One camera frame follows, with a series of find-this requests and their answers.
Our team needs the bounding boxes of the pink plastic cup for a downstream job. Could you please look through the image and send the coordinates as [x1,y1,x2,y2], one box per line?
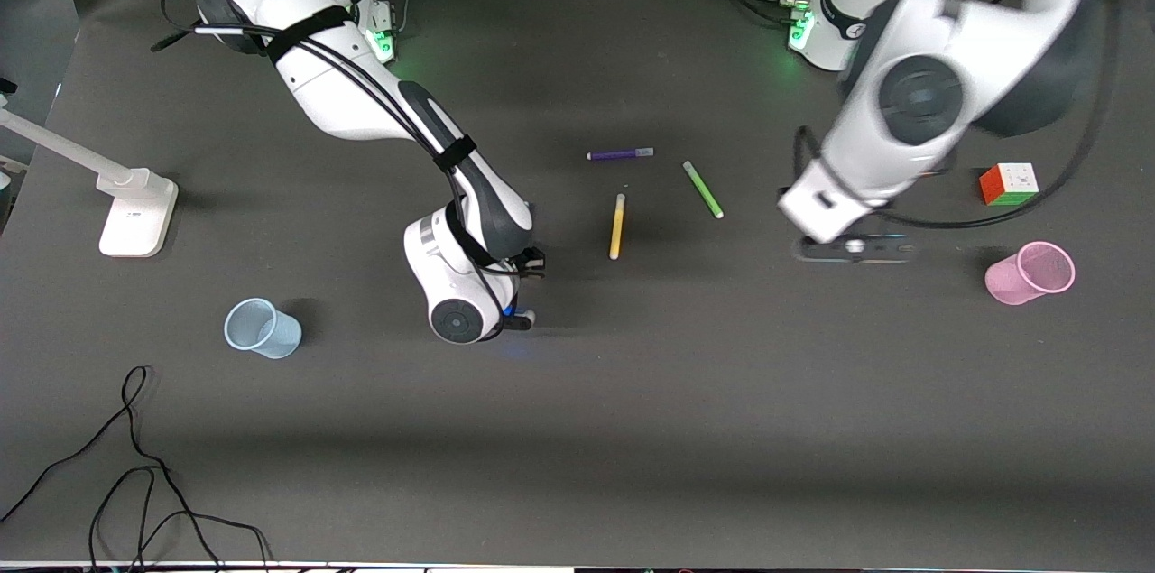
[984,241,1076,306]

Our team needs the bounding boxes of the light blue plastic cup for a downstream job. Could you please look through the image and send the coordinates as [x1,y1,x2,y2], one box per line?
[224,298,302,360]

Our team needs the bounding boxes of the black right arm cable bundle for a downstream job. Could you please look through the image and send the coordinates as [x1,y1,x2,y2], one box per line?
[161,0,506,326]

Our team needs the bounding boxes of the dark grey table mat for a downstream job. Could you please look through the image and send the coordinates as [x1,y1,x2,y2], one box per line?
[0,0,1155,569]

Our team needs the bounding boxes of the green marker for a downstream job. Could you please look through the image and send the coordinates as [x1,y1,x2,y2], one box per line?
[682,161,725,219]

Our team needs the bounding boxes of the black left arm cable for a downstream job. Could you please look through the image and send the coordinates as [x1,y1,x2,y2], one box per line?
[792,0,1124,231]

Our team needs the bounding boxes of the black loose cable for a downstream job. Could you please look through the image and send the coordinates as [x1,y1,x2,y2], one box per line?
[0,365,273,573]

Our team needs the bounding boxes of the Rubik's cube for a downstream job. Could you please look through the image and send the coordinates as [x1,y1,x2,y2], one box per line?
[979,162,1040,207]

